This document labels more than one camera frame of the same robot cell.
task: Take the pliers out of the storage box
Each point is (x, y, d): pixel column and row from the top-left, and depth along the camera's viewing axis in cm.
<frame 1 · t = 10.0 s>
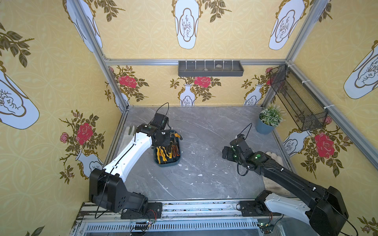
left hand: (167, 141, 83), fingers closed
right hand: (228, 153, 83), fingers open
teal plastic storage box: (169, 155, 89), point 6 cm above the table
blue flower pot: (262, 128, 99), point 9 cm above the table
green white artificial plant: (272, 115, 96), point 17 cm above the table

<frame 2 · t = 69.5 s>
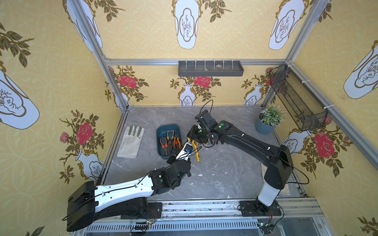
left hand: (183, 149, 77), fingers closed
right hand: (186, 139, 79), fingers open
teal plastic storage box: (169, 140, 102), on the table
yellow black pliers: (195, 146, 79), point 19 cm above the table
the other named things where they were.

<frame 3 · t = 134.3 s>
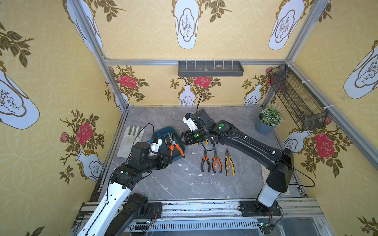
left hand: (173, 158, 73), fingers closed
right hand: (181, 142, 74), fingers open
yellow black pliers: (227, 158, 93), on the table
orange black pliers: (207, 159, 93), on the table
orange black pliers 2: (219, 161, 92), point 2 cm above the table
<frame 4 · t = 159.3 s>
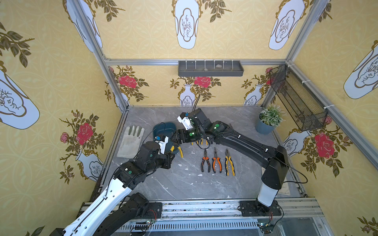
left hand: (175, 155, 73), fingers closed
right hand: (174, 142, 73), fingers open
yellow long nose pliers: (181, 153, 98), on the table
